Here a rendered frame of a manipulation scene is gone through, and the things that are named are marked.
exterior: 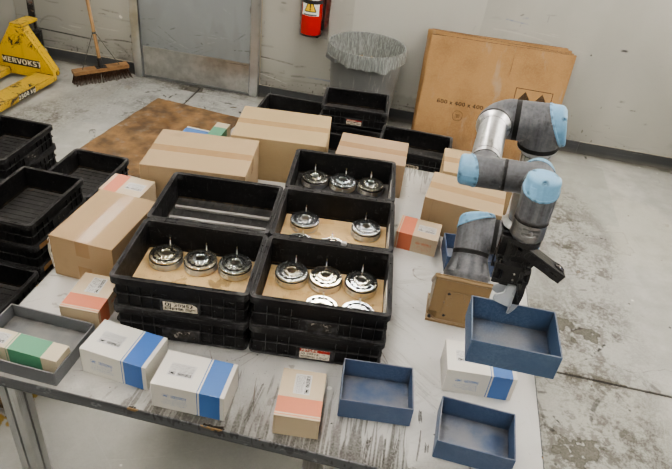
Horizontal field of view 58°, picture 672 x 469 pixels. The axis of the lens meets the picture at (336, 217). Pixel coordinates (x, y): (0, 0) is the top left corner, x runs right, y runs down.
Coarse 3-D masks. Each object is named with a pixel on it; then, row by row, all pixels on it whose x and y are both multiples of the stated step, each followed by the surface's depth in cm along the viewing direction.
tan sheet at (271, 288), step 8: (272, 264) 197; (272, 272) 194; (272, 280) 190; (344, 280) 194; (264, 288) 187; (272, 288) 187; (280, 288) 188; (304, 288) 189; (272, 296) 184; (280, 296) 185; (288, 296) 185; (296, 296) 185; (304, 296) 186; (312, 296) 186; (328, 296) 187; (336, 296) 187; (344, 296) 188; (376, 296) 189; (368, 304) 186; (376, 304) 186
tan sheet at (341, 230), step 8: (288, 216) 220; (288, 224) 216; (320, 224) 218; (328, 224) 219; (336, 224) 219; (344, 224) 220; (288, 232) 212; (296, 232) 213; (320, 232) 214; (328, 232) 215; (336, 232) 215; (344, 232) 216; (384, 232) 218; (344, 240) 212; (352, 240) 212; (376, 240) 214; (384, 240) 214
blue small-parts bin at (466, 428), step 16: (448, 400) 167; (448, 416) 170; (464, 416) 169; (480, 416) 168; (496, 416) 166; (512, 416) 165; (448, 432) 165; (464, 432) 166; (480, 432) 166; (496, 432) 167; (512, 432) 162; (448, 448) 156; (464, 448) 154; (480, 448) 162; (496, 448) 163; (512, 448) 158; (464, 464) 158; (480, 464) 156; (496, 464) 155; (512, 464) 153
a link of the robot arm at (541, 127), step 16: (528, 112) 168; (544, 112) 167; (560, 112) 167; (528, 128) 168; (544, 128) 167; (560, 128) 166; (528, 144) 172; (544, 144) 170; (560, 144) 169; (528, 160) 176; (512, 208) 188
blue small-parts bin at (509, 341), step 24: (480, 312) 148; (504, 312) 147; (528, 312) 145; (552, 312) 144; (480, 336) 144; (504, 336) 145; (528, 336) 146; (552, 336) 142; (480, 360) 137; (504, 360) 136; (528, 360) 134; (552, 360) 133
